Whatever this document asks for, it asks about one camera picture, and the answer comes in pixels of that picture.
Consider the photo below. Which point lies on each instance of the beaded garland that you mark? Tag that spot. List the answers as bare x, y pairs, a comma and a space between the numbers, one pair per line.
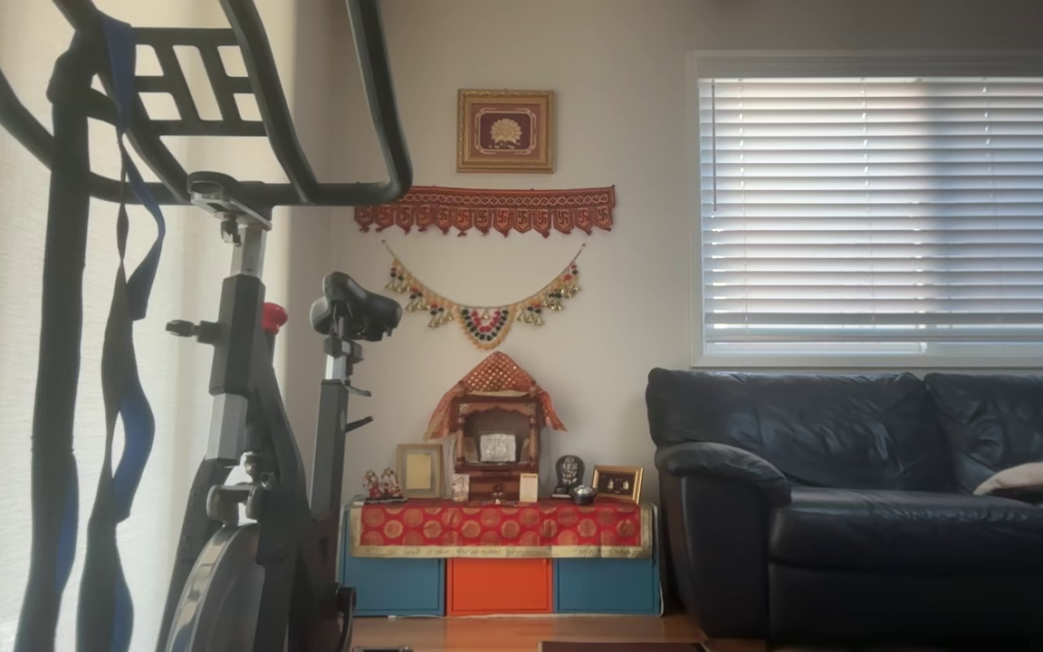
483, 326

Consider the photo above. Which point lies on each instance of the wooden shrine with canopy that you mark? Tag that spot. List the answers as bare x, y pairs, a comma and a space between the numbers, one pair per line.
494, 426

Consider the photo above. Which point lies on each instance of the dark idol plaque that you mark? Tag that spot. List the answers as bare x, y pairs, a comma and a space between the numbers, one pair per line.
569, 473

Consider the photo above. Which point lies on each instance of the white card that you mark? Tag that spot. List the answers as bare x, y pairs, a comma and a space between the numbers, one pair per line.
529, 487

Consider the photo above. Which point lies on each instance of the small dark bowl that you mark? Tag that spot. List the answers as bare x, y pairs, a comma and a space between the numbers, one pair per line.
583, 494

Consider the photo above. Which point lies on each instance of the red gold patterned cloth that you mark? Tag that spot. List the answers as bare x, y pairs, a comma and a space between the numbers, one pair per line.
499, 527

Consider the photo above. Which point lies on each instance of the small figurines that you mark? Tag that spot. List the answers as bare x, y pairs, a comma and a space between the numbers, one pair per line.
381, 486

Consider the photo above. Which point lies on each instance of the blue and orange cabinet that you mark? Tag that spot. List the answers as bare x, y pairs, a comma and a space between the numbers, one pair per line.
499, 589

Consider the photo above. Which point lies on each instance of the black exercise bike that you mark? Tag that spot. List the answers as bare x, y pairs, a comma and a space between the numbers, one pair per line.
250, 380

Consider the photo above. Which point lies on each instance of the sheer white curtain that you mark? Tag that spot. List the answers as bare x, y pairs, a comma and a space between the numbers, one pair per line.
182, 272

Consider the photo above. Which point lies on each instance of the black leather sofa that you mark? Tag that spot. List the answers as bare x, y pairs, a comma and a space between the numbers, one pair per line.
847, 507

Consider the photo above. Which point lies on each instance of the white window blind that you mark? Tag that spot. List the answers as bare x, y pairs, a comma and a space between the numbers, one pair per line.
893, 208

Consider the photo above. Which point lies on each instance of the red embroidered wall hanging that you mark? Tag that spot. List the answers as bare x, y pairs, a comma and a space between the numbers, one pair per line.
485, 208

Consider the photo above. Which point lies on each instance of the pale picture frame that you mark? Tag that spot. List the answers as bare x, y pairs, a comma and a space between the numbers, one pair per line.
419, 471

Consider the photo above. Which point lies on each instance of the small gold picture frame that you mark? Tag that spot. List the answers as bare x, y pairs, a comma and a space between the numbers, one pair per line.
617, 484

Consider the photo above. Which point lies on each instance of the gold framed wall picture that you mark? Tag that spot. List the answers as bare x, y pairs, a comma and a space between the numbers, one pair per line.
505, 131

